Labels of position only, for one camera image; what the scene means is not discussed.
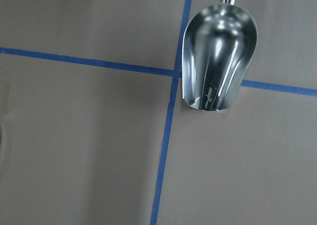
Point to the silver metal scoop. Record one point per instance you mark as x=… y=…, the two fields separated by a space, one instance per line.
x=217 y=49

